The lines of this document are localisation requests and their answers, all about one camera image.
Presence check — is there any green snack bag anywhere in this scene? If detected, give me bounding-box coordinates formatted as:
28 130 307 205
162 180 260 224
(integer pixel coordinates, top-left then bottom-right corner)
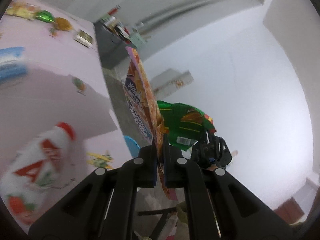
157 100 216 151

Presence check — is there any red thermos bottle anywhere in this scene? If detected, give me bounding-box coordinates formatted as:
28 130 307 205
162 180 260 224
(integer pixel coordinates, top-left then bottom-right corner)
107 5 121 16

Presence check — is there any white AD calcium milk bottle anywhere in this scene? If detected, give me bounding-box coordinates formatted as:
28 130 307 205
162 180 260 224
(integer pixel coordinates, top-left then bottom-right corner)
1 122 76 225

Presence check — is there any grey cabinet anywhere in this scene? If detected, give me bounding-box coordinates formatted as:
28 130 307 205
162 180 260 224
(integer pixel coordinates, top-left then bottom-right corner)
94 22 131 69

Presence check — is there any green candy wrapper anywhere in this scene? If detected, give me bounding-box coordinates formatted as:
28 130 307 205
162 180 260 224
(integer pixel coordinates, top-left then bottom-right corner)
34 10 55 23

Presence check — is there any golden candy wrapper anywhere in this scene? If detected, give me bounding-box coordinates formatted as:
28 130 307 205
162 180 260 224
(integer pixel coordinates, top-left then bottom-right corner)
54 17 73 31

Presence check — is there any yellow snack packets row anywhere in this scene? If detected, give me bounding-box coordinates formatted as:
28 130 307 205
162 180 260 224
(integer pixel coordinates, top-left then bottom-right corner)
5 1 40 20

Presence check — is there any pink tablecloth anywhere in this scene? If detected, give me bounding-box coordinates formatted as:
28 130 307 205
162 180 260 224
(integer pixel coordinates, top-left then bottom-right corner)
1 15 131 232

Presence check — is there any orange chips bag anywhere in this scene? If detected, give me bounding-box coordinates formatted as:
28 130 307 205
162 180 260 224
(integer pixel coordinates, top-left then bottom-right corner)
123 47 177 200

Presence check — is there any small white gold box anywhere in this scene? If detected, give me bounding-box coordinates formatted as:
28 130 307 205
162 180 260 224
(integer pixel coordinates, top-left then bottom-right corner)
74 30 94 48

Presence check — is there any green storage basket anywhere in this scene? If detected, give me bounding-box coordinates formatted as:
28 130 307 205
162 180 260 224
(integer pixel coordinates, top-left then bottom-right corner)
130 32 147 49

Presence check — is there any blue white carton box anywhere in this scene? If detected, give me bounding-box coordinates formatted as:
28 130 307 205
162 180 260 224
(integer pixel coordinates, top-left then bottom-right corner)
0 47 28 85

